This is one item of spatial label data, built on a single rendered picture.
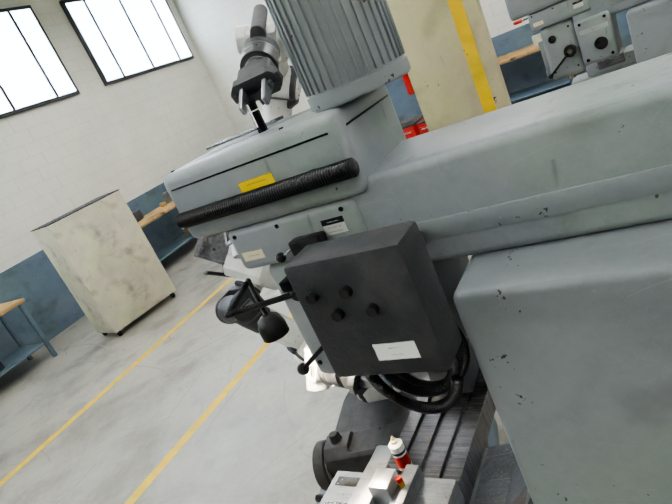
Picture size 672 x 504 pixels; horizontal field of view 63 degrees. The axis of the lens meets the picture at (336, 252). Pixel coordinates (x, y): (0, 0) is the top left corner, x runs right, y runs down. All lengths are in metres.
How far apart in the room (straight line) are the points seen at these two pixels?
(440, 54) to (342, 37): 1.87
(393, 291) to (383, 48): 0.44
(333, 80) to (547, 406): 0.65
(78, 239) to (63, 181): 2.77
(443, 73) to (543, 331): 2.07
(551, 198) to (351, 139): 0.35
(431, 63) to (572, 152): 1.99
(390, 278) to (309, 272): 0.13
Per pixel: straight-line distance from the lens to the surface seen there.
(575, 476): 1.11
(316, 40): 0.98
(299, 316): 1.25
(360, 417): 2.48
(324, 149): 0.98
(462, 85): 2.82
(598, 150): 0.89
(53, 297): 9.38
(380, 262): 0.73
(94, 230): 7.32
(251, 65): 1.29
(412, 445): 1.69
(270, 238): 1.14
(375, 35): 0.98
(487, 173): 0.92
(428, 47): 2.83
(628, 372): 0.93
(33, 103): 10.03
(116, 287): 7.37
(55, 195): 9.75
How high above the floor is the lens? 1.97
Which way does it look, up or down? 18 degrees down
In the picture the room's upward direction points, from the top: 25 degrees counter-clockwise
